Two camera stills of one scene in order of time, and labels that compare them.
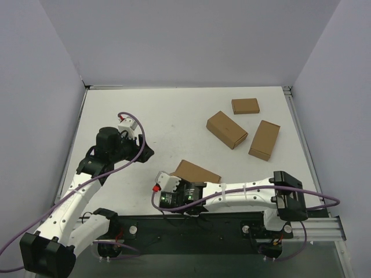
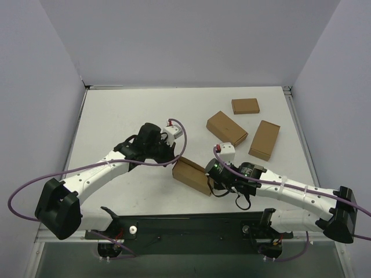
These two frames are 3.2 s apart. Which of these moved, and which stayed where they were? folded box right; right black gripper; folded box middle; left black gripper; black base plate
Moved: right black gripper; left black gripper
Stayed: black base plate; folded box middle; folded box right
